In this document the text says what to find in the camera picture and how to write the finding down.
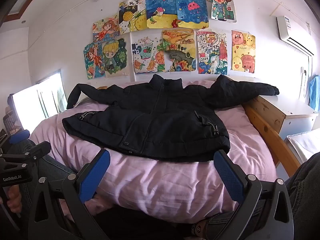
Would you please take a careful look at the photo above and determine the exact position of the bright window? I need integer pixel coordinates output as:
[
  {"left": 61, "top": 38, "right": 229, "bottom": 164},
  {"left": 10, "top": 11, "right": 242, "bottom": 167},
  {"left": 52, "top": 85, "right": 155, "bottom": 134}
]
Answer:
[{"left": 12, "top": 69, "right": 67, "bottom": 130}]

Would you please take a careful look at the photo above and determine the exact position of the blue garment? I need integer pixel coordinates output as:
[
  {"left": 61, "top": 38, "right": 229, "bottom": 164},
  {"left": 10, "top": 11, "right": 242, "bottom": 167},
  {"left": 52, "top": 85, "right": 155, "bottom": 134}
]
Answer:
[{"left": 308, "top": 75, "right": 320, "bottom": 112}]

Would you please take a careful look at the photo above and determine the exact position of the pineapple drawing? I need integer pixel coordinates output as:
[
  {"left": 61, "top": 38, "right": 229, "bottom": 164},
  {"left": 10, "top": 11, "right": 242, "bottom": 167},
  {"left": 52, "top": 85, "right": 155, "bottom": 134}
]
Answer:
[{"left": 118, "top": 0, "right": 147, "bottom": 34}]

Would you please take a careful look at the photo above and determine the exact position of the computer keyboard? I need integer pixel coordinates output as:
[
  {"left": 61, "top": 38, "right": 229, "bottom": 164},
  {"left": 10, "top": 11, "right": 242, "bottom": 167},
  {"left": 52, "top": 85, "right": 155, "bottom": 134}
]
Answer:
[{"left": 4, "top": 114, "right": 16, "bottom": 135}]

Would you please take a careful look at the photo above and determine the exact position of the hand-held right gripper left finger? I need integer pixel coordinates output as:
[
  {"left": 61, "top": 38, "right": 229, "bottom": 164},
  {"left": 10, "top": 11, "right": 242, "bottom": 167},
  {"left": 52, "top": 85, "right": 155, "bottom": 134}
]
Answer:
[{"left": 28, "top": 149, "right": 111, "bottom": 240}]

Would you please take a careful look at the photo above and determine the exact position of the black padded jacket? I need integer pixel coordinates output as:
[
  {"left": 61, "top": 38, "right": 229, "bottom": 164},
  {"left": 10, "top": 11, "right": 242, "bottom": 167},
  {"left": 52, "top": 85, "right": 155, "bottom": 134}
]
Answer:
[{"left": 62, "top": 74, "right": 280, "bottom": 162}]

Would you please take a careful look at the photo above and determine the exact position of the bears and chick drawing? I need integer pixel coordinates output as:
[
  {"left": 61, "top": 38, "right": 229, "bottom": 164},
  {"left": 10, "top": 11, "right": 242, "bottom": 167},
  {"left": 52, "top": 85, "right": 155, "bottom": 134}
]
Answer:
[{"left": 231, "top": 30, "right": 256, "bottom": 74}]

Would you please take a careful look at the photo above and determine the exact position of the drinks and fruit drawing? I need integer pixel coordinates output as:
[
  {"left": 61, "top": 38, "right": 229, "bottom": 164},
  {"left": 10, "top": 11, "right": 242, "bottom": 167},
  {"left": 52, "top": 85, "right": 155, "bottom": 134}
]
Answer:
[{"left": 131, "top": 35, "right": 166, "bottom": 74}]

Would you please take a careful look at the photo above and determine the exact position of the white top wooden cabinet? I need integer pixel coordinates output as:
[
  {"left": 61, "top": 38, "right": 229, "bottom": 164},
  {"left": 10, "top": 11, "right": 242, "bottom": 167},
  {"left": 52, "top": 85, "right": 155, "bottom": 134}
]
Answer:
[{"left": 246, "top": 94, "right": 319, "bottom": 140}]

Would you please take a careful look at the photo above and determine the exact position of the city tower drawing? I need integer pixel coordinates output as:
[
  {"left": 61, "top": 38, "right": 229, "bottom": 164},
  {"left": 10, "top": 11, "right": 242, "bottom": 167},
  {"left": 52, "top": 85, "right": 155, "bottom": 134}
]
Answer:
[{"left": 196, "top": 29, "right": 228, "bottom": 75}]

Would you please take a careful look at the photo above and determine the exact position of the white bedding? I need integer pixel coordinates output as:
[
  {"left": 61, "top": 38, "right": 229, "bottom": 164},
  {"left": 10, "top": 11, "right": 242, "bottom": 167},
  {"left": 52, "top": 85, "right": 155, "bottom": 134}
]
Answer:
[{"left": 286, "top": 127, "right": 320, "bottom": 160}]

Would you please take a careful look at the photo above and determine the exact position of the swimming girl drawing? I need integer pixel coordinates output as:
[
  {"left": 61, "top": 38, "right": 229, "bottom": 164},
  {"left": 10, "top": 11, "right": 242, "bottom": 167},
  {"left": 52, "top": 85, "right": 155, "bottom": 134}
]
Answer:
[{"left": 83, "top": 42, "right": 106, "bottom": 80}]

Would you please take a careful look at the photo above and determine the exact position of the fish and beach drawing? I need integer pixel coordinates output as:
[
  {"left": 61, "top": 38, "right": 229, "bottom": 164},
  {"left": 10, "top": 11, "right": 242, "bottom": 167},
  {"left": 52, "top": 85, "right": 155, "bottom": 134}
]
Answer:
[{"left": 145, "top": 0, "right": 178, "bottom": 29}]

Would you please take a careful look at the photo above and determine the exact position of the pink jellyfish drawing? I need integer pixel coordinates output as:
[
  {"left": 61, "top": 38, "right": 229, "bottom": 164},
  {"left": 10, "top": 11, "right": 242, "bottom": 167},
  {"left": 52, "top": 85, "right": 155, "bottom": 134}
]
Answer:
[{"left": 175, "top": 0, "right": 209, "bottom": 29}]

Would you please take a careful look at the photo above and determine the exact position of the white wall pipe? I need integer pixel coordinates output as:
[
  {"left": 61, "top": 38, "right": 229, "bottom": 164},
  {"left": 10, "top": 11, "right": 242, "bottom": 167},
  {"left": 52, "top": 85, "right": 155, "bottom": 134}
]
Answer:
[{"left": 122, "top": 0, "right": 137, "bottom": 81}]

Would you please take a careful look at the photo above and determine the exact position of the person's left hand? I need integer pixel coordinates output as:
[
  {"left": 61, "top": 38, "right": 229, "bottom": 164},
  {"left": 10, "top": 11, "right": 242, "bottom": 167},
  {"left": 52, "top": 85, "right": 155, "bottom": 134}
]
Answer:
[{"left": 0, "top": 185, "right": 23, "bottom": 214}]

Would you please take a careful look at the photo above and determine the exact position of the white air conditioner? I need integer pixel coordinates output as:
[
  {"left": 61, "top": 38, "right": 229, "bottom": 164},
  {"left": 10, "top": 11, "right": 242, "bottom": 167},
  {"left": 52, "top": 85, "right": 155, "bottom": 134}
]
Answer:
[{"left": 276, "top": 16, "right": 315, "bottom": 57}]

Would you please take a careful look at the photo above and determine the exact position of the red haired boy drawing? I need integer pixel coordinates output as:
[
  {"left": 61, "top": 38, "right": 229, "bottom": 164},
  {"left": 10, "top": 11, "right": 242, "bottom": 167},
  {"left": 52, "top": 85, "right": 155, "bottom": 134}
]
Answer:
[{"left": 204, "top": 0, "right": 237, "bottom": 22}]

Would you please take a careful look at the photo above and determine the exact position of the person's right leg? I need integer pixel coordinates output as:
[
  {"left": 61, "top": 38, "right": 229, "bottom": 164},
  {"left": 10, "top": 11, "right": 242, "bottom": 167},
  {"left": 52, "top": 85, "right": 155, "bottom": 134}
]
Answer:
[{"left": 207, "top": 151, "right": 320, "bottom": 240}]

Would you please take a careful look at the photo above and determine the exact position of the person's black shoe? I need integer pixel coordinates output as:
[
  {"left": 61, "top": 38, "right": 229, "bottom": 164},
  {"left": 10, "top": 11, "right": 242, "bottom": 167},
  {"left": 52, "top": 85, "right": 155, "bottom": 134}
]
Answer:
[{"left": 190, "top": 219, "right": 213, "bottom": 239}]

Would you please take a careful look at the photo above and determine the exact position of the pink blanket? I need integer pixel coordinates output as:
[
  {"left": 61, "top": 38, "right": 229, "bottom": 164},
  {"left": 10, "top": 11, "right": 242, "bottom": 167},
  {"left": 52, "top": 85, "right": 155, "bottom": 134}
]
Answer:
[{"left": 29, "top": 80, "right": 278, "bottom": 224}]

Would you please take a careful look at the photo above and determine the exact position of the orange haired girl drawing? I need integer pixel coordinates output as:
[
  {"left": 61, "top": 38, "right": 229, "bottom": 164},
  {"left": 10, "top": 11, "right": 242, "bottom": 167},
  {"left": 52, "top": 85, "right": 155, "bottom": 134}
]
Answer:
[{"left": 92, "top": 17, "right": 121, "bottom": 43}]

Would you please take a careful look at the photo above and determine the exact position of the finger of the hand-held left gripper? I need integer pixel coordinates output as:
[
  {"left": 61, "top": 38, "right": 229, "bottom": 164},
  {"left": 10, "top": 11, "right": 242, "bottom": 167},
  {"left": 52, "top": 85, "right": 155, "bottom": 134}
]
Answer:
[
  {"left": 0, "top": 129, "right": 31, "bottom": 153},
  {"left": 0, "top": 141, "right": 52, "bottom": 170}
]

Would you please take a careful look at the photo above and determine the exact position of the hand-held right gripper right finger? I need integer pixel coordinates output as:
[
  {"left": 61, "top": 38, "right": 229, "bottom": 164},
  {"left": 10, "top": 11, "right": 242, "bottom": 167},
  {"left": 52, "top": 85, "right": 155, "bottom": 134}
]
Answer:
[{"left": 213, "top": 149, "right": 294, "bottom": 240}]

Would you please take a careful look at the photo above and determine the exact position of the blonde child drawing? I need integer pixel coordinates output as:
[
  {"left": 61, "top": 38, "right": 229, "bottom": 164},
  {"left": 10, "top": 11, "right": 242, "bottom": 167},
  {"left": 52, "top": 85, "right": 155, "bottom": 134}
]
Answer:
[{"left": 102, "top": 38, "right": 129, "bottom": 78}]

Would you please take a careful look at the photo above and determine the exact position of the landscape drawing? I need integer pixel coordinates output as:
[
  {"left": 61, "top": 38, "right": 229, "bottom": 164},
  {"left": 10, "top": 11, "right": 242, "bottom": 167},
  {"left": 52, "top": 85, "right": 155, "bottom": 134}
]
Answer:
[{"left": 162, "top": 29, "right": 197, "bottom": 72}]

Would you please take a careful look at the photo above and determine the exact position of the white wall cord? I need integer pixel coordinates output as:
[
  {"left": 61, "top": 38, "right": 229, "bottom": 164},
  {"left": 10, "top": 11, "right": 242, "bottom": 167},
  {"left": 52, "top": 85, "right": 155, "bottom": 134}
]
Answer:
[{"left": 299, "top": 66, "right": 309, "bottom": 98}]

